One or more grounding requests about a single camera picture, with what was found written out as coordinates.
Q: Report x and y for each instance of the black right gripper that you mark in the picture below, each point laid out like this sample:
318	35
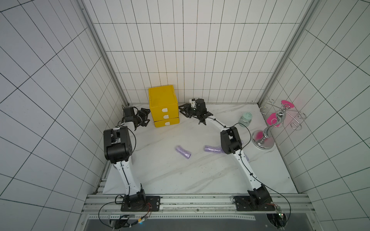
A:
190	110

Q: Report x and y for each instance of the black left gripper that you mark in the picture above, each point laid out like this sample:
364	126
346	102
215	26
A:
145	114

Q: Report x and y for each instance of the yellow plastic drawer cabinet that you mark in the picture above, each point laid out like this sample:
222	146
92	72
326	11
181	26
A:
163	106

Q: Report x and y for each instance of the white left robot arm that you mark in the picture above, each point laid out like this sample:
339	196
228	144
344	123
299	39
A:
119	145

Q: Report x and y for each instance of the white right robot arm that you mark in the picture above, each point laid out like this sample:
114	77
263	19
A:
231	144

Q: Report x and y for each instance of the pale green jar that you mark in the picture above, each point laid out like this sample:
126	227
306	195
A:
246	119

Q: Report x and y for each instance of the pink metal cup rack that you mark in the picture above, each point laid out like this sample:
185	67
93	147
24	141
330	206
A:
263	139

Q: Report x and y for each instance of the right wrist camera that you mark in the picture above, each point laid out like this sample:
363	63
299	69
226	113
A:
197	103

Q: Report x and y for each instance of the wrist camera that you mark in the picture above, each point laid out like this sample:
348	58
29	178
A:
130	111
197	103

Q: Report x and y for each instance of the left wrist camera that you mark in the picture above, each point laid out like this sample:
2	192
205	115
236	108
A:
130	111

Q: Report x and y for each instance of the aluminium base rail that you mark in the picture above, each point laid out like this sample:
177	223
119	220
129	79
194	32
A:
109	206

